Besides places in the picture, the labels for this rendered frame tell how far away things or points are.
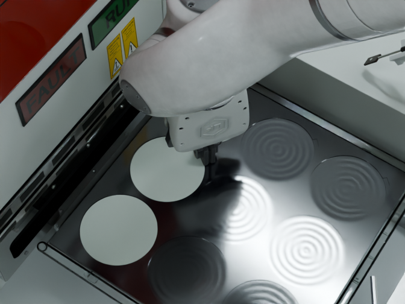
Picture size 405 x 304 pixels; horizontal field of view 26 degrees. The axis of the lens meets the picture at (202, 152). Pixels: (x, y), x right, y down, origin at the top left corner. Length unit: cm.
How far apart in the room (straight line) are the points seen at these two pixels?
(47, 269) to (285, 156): 36
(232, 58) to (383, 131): 45
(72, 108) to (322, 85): 35
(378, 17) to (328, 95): 55
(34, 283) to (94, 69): 31
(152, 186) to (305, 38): 46
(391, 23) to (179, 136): 45
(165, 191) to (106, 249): 11
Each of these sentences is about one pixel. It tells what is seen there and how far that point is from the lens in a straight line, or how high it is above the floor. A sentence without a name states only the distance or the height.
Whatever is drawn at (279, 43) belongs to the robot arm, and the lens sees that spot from 79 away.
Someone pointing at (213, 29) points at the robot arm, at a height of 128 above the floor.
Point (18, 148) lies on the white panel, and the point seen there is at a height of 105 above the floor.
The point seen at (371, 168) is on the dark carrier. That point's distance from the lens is 120.
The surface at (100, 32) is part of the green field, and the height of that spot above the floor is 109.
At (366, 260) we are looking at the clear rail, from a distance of 113.
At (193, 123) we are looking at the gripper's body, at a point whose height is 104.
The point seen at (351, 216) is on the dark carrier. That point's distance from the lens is 116.
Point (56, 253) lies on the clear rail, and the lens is 113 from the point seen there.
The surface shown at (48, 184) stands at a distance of 113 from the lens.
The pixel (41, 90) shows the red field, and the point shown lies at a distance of 101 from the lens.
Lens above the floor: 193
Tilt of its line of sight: 60 degrees down
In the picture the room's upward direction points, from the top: straight up
